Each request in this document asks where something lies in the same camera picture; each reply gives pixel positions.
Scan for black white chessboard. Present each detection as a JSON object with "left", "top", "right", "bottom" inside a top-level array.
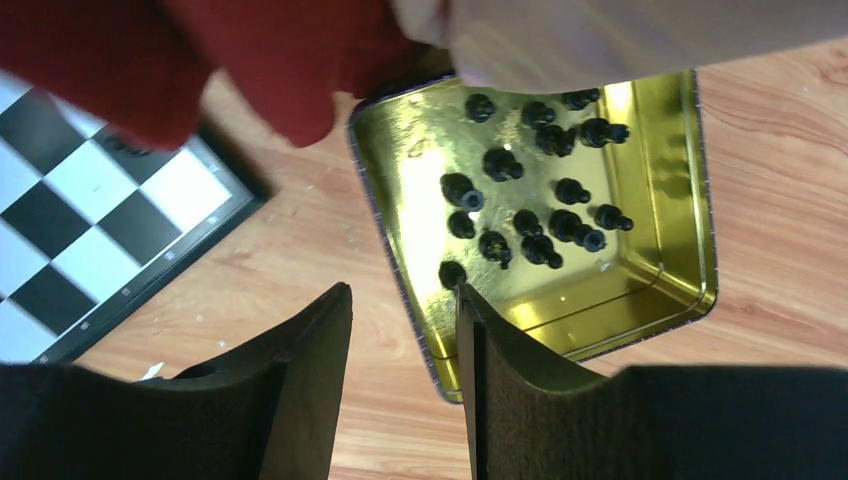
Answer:
[{"left": 1, "top": 74, "right": 268, "bottom": 364}]

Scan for black chess pieces in tin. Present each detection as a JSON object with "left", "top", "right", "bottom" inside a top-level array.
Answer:
[{"left": 434, "top": 88, "right": 634, "bottom": 290}]

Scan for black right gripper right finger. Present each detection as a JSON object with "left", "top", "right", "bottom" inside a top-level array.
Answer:
[{"left": 456, "top": 284, "right": 847, "bottom": 479}]

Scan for dark red hanging shirt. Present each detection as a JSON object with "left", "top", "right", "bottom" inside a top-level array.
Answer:
[{"left": 1, "top": 0, "right": 423, "bottom": 148}]

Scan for yellow metal tin tray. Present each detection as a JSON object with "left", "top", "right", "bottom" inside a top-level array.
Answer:
[{"left": 348, "top": 72, "right": 717, "bottom": 404}]

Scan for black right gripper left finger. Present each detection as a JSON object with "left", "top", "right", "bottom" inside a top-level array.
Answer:
[{"left": 1, "top": 283, "right": 353, "bottom": 479}]

